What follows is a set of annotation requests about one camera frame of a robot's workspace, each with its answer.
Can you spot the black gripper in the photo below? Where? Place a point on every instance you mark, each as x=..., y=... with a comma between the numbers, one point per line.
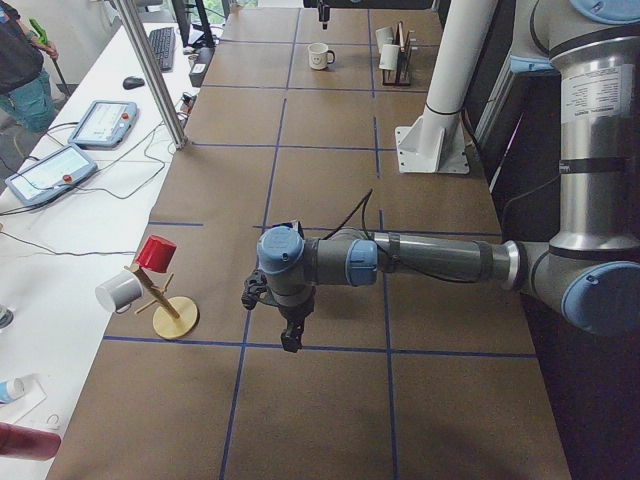
x=295, y=314
x=323, y=10

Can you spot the white smiley mug black handle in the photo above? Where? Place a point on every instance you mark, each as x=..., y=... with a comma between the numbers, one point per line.
x=320, y=56

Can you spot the red cup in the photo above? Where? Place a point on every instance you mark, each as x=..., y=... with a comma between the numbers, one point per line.
x=156, y=254

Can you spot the white ribbed mug left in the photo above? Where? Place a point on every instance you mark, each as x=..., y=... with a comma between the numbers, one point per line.
x=384, y=36

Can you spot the white ribbed HOME mug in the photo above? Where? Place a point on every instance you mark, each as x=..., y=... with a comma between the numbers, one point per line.
x=389, y=57

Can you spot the wooden mug tree stand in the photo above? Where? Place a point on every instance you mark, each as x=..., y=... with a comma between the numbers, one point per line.
x=174, y=317

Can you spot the black keyboard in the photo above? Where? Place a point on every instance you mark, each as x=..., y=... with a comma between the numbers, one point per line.
x=162, y=42

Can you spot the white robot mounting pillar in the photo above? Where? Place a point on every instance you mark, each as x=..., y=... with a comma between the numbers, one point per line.
x=434, y=143

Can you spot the grey white mug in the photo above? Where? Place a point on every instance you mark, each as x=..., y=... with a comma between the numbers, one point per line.
x=117, y=293

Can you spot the black computer mouse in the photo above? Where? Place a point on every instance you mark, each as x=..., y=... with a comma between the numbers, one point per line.
x=132, y=82

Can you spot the teach pendant far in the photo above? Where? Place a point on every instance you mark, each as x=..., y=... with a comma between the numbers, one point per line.
x=105, y=125

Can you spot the teach pendant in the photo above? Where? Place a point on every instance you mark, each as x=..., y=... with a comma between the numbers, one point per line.
x=52, y=176
x=105, y=125

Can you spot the teach pendant near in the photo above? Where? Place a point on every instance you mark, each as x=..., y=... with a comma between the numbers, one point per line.
x=52, y=176

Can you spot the white tube bottle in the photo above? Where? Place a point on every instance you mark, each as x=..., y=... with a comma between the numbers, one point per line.
x=11, y=390

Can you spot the red bottle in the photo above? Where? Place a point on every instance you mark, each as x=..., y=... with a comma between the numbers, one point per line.
x=26, y=443

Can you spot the person standing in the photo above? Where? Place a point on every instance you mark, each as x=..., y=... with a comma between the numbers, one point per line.
x=25, y=84

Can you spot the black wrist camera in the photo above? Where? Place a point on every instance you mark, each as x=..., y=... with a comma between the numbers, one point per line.
x=255, y=290

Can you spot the black wire mug rack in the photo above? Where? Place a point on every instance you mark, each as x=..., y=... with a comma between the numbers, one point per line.
x=402, y=76

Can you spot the aluminium frame post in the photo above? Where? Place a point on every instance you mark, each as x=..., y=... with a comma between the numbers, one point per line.
x=146, y=57

